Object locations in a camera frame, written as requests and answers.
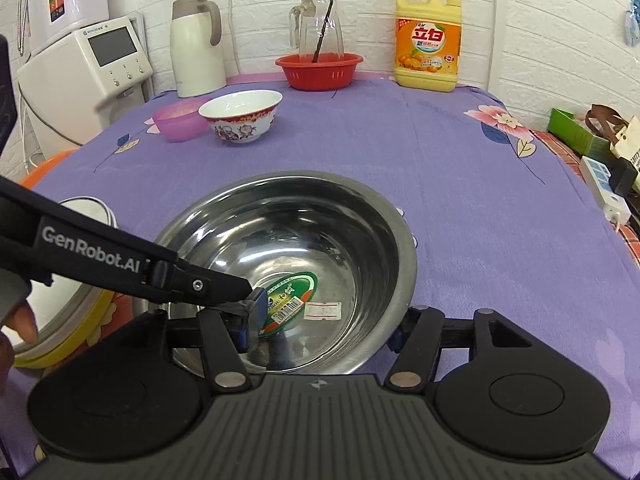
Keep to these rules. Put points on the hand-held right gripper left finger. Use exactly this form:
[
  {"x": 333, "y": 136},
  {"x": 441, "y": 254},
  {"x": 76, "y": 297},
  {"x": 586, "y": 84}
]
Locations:
[{"x": 242, "y": 335}]

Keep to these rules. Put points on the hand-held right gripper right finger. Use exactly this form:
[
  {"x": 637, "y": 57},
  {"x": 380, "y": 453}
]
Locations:
[{"x": 400, "y": 337}]

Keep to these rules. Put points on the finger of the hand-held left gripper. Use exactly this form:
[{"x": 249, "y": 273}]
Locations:
[{"x": 215, "y": 285}]

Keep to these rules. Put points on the white blue-rimmed plate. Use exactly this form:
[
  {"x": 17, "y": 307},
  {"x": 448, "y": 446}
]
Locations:
[{"x": 55, "y": 320}]

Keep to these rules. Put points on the yellow plastic plate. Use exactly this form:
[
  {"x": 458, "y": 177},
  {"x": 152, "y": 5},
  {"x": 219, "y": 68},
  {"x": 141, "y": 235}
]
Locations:
[{"x": 75, "y": 342}]

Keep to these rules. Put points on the stainless steel bowl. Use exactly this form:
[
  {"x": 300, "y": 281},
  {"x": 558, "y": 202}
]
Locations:
[{"x": 325, "y": 220}]

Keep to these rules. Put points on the person's left hand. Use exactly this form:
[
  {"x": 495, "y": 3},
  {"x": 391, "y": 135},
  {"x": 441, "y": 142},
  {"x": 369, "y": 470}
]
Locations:
[{"x": 17, "y": 327}]

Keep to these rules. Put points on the orange plastic basin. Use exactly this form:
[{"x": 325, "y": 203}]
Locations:
[{"x": 42, "y": 170}]

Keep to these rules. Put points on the white appliance with screen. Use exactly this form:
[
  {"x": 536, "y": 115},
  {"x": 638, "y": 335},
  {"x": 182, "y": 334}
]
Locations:
[{"x": 65, "y": 95}]

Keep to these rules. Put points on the purple plastic bowl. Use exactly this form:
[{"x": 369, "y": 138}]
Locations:
[{"x": 175, "y": 122}]

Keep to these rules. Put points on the purple floral tablecloth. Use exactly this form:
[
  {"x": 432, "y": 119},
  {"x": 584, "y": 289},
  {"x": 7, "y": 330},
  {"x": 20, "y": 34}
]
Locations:
[{"x": 450, "y": 185}]

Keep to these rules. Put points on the patterned ceramic bowl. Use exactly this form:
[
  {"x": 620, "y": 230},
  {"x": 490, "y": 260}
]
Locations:
[{"x": 240, "y": 122}]

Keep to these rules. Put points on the white thermos jug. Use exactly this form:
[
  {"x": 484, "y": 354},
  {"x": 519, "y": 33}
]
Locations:
[{"x": 195, "y": 55}]

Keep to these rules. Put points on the red plastic basket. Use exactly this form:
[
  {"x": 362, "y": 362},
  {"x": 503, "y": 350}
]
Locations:
[{"x": 320, "y": 75}]

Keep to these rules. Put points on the white power strip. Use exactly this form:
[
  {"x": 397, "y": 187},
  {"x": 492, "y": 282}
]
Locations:
[{"x": 602, "y": 187}]

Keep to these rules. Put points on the green box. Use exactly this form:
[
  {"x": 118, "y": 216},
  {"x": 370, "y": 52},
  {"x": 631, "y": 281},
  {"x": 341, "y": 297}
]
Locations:
[{"x": 575, "y": 132}]

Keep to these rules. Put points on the black power adapter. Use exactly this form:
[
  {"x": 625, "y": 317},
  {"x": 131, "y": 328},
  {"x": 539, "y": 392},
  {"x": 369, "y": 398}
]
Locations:
[{"x": 625, "y": 177}]

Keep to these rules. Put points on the glass pitcher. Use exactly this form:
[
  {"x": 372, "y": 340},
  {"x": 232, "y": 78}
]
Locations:
[{"x": 310, "y": 25}]

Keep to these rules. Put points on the black stirring stick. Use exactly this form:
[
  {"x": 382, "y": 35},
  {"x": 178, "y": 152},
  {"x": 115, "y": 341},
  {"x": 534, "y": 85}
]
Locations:
[{"x": 325, "y": 20}]

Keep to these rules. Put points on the yellow detergent bottle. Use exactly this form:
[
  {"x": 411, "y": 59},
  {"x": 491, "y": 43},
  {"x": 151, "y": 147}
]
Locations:
[{"x": 427, "y": 45}]

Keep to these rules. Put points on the cream tote bag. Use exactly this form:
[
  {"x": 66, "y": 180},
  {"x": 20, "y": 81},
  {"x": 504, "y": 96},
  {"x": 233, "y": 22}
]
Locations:
[{"x": 630, "y": 142}]

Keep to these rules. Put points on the white wall pipe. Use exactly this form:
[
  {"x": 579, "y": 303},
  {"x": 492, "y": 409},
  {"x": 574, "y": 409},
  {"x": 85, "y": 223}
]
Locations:
[{"x": 496, "y": 20}]

